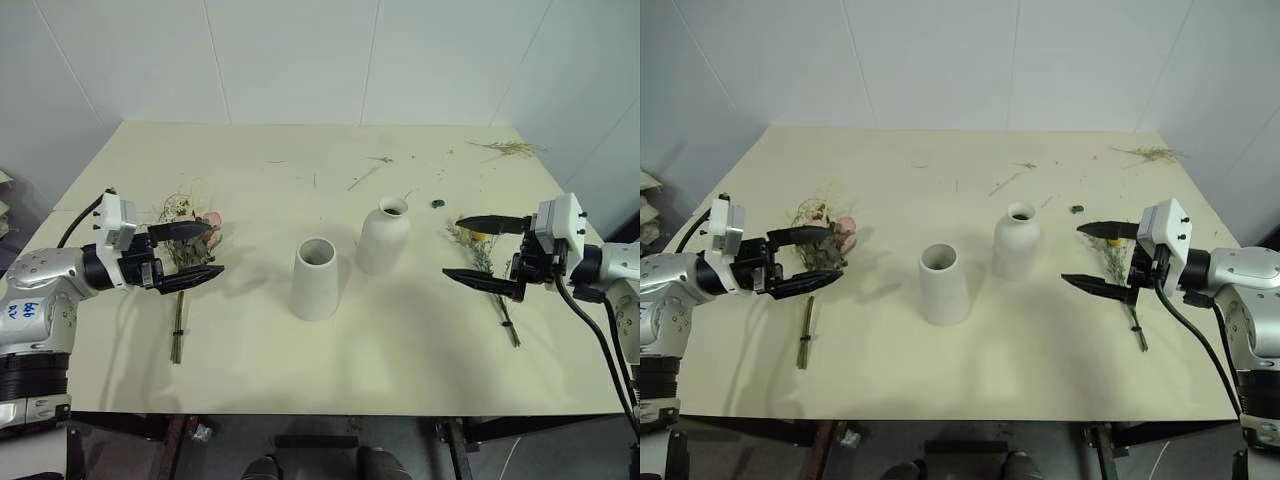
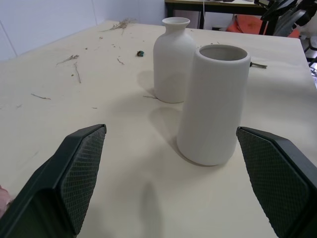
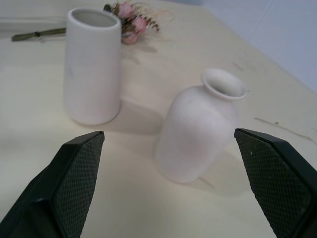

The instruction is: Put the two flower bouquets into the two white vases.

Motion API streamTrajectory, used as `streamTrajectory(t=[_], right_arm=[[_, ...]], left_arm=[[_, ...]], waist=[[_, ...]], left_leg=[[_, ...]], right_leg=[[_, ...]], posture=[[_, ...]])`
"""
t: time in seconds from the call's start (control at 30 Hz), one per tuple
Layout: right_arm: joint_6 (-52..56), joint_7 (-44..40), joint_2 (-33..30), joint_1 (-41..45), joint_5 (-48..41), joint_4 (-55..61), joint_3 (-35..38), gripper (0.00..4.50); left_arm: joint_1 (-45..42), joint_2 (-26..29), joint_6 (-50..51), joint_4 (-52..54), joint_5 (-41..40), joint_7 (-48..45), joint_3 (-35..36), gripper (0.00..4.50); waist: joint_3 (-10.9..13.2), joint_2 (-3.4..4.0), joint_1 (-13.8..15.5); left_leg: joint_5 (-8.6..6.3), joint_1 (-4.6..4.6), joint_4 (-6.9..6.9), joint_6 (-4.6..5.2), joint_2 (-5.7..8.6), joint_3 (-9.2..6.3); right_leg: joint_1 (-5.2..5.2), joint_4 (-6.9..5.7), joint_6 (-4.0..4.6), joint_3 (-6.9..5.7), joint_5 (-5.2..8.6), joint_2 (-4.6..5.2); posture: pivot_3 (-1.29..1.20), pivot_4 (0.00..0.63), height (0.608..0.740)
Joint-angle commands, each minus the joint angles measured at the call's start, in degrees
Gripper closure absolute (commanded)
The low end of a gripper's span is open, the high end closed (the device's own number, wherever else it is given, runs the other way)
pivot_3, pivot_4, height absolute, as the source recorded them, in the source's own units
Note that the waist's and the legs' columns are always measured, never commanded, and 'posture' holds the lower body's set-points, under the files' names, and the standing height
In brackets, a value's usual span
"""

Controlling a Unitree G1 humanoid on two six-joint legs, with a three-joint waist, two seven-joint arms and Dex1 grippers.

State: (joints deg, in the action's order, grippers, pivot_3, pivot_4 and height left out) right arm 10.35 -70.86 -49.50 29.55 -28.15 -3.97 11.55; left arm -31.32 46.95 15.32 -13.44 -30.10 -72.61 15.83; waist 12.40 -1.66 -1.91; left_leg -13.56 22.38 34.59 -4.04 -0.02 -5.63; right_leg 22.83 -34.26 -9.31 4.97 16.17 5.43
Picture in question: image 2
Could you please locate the thin brown twig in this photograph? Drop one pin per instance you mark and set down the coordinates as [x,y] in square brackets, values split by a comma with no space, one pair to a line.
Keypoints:
[77,72]

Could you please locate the white cylindrical ceramic vase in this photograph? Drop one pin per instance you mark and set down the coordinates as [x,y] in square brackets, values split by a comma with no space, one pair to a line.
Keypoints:
[212,106]

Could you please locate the white bottle-shaped ceramic vase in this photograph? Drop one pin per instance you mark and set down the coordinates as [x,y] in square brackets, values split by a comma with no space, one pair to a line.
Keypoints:
[172,62]

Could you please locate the short brown twig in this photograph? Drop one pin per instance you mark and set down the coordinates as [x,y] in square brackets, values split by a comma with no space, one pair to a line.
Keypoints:
[40,96]

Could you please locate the dried twig bunch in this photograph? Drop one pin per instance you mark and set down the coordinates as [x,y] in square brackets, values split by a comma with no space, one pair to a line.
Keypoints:
[120,24]

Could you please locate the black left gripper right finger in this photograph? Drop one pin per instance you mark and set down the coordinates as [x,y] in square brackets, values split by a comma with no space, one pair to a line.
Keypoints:
[275,173]

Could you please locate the black-framed wooden table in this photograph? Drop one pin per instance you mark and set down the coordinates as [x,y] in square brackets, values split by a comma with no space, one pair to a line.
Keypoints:
[223,5]

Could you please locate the black office chair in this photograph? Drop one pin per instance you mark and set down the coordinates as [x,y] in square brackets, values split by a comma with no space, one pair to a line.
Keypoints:
[289,17]

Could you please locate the small green bud debris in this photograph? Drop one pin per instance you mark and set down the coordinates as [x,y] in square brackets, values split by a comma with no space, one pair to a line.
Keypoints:
[140,53]

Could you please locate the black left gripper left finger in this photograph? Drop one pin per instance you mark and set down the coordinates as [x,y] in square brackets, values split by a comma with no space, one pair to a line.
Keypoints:
[74,173]

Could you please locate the orange cushion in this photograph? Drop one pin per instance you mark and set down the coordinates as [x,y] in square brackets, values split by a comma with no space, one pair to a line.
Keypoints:
[245,24]

